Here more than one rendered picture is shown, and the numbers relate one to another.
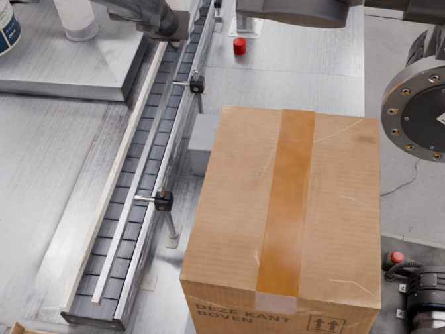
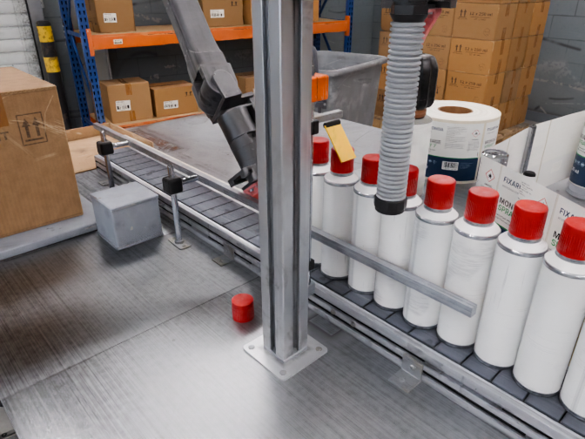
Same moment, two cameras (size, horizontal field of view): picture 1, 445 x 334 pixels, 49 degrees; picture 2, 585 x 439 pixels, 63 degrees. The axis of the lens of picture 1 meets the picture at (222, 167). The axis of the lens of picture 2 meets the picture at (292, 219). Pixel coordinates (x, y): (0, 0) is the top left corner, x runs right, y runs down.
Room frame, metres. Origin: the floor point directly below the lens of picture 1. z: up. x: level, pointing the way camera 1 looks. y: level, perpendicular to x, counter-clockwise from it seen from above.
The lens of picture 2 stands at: (1.42, -0.54, 1.30)
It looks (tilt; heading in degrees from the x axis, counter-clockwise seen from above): 26 degrees down; 123
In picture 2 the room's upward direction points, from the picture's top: straight up
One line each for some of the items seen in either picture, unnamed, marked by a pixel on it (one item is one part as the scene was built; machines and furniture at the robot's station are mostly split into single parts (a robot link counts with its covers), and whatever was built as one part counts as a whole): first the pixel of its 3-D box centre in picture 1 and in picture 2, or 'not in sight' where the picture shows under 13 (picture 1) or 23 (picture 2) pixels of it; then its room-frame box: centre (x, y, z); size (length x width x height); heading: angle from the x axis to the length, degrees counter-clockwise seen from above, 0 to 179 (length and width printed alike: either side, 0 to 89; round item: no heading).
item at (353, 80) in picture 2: not in sight; (321, 105); (-0.30, 2.49, 0.48); 0.89 x 0.63 x 0.96; 87
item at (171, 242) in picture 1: (173, 234); not in sight; (0.48, 0.11, 0.83); 0.06 x 0.03 x 0.01; 164
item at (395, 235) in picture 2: not in sight; (398, 239); (1.22, 0.02, 0.98); 0.05 x 0.05 x 0.20
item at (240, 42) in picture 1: (239, 46); (243, 307); (1.02, -0.08, 0.85); 0.03 x 0.03 x 0.03
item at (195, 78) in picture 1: (189, 98); (184, 201); (0.78, 0.06, 0.91); 0.07 x 0.03 x 0.16; 76
